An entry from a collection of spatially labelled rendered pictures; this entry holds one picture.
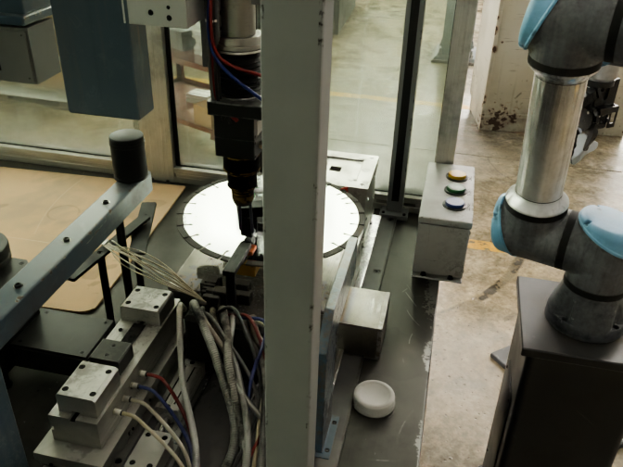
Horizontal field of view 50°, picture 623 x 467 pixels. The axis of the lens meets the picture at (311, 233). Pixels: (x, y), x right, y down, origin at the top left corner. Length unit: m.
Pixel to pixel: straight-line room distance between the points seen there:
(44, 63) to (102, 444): 0.57
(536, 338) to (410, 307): 0.25
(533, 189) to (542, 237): 0.10
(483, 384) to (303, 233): 1.91
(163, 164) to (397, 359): 0.89
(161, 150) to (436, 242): 0.79
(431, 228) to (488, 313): 1.30
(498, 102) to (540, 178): 3.07
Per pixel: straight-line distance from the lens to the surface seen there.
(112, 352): 1.07
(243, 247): 1.10
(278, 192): 0.46
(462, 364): 2.41
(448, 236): 1.41
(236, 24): 0.94
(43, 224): 1.70
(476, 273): 2.88
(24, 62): 1.10
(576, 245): 1.31
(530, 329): 1.38
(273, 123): 0.44
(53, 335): 1.22
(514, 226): 1.32
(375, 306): 1.24
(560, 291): 1.39
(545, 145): 1.22
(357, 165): 1.58
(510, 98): 4.33
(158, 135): 1.80
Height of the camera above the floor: 1.57
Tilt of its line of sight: 31 degrees down
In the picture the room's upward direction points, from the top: 2 degrees clockwise
